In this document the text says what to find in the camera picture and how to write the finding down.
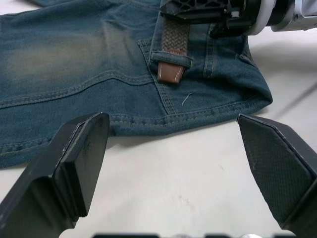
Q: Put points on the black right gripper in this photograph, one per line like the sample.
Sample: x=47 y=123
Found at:
x=235 y=26

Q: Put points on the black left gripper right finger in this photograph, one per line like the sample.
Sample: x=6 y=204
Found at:
x=280 y=168

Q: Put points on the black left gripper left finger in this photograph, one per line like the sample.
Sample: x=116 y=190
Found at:
x=49 y=178

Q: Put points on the brown braided belt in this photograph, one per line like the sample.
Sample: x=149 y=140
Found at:
x=173 y=37

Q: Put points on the blue denim shorts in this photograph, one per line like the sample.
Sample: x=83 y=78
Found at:
x=74 y=62

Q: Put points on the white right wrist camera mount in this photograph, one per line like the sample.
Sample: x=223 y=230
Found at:
x=260 y=19

